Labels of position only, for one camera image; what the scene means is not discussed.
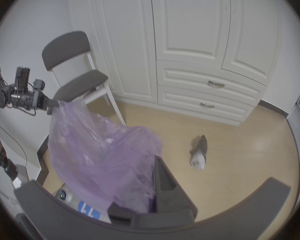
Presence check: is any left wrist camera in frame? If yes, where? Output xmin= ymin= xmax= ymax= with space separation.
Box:
xmin=32 ymin=78 xmax=46 ymax=93

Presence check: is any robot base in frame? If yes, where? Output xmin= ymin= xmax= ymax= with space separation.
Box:
xmin=54 ymin=183 xmax=113 ymax=224

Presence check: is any white wardrobe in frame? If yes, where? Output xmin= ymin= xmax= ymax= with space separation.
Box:
xmin=66 ymin=0 xmax=283 ymax=127

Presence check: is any black and white wrapper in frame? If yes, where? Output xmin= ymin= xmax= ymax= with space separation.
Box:
xmin=189 ymin=134 xmax=208 ymax=171

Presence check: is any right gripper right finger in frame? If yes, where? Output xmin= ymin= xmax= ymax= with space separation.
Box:
xmin=131 ymin=155 xmax=198 ymax=229

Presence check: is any white chair with grey cushions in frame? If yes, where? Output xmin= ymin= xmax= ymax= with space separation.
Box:
xmin=41 ymin=31 xmax=127 ymax=126

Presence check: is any purple plastic bag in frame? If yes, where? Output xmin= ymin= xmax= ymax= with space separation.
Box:
xmin=47 ymin=100 xmax=163 ymax=216

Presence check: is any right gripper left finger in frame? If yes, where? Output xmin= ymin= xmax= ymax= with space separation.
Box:
xmin=107 ymin=170 xmax=156 ymax=223

